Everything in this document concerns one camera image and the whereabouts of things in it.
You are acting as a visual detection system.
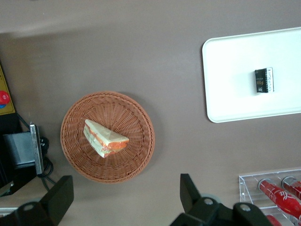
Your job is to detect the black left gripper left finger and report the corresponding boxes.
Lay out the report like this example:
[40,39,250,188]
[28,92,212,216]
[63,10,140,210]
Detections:
[14,175,74,226]

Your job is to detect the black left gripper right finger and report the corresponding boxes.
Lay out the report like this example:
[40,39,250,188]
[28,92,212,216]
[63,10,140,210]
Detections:
[169,173,271,226]

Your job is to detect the triangular sandwich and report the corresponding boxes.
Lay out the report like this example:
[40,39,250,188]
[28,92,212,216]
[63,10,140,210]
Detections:
[83,119,130,158]

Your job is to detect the round brown wicker basket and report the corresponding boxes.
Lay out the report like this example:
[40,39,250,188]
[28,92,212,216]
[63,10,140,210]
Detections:
[60,91,156,184]

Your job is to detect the beige rectangular tray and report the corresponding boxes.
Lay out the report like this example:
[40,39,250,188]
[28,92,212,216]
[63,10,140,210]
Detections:
[202,27,301,123]

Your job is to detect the clear acrylic bottle rack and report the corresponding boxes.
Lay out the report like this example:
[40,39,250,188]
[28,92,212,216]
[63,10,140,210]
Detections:
[238,167,301,226]

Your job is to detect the yellow black control box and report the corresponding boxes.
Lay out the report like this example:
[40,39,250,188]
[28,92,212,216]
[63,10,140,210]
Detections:
[0,62,24,196]

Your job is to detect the small black white box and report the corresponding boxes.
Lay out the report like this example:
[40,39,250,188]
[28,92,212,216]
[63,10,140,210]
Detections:
[254,67,275,94]

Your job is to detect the black cable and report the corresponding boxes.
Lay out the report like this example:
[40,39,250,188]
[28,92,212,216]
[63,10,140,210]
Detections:
[16,113,55,192]

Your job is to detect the grey metal bracket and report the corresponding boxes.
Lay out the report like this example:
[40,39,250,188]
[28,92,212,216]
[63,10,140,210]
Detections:
[2,124,45,175]

